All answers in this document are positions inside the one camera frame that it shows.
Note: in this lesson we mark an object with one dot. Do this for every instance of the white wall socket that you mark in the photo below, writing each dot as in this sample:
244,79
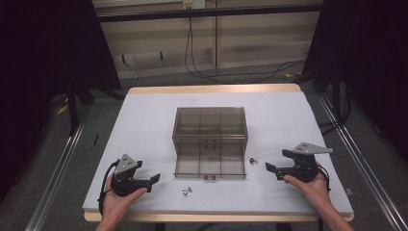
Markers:
194,4

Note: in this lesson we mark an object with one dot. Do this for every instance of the metal floor rail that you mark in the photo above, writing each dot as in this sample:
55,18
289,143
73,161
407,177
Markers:
54,179
362,160

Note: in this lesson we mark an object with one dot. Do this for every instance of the black stand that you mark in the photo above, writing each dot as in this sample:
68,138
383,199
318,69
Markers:
73,109
336,93

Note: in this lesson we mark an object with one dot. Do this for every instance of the white table cover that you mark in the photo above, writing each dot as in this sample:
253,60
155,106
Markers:
144,128

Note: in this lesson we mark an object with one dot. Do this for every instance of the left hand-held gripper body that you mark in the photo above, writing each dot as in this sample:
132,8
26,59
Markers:
123,178

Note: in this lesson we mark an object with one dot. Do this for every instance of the black curtain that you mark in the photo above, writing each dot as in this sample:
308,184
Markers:
369,48
48,48

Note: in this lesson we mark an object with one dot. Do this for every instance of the black horizontal bar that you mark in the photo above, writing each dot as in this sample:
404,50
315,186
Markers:
208,12

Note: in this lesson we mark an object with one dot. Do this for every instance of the person's left hand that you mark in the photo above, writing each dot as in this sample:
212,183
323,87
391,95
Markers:
117,205

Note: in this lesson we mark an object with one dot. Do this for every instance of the person's right hand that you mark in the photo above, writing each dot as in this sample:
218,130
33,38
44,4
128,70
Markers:
312,191

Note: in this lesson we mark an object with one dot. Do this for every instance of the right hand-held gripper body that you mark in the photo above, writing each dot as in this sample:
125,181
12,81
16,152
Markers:
304,163

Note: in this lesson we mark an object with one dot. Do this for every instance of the smoky transparent plastic storage box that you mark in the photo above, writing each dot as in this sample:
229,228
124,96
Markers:
210,125

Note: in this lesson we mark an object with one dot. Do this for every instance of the smoky transparent plastic drawer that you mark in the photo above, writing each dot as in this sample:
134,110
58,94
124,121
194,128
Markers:
210,163

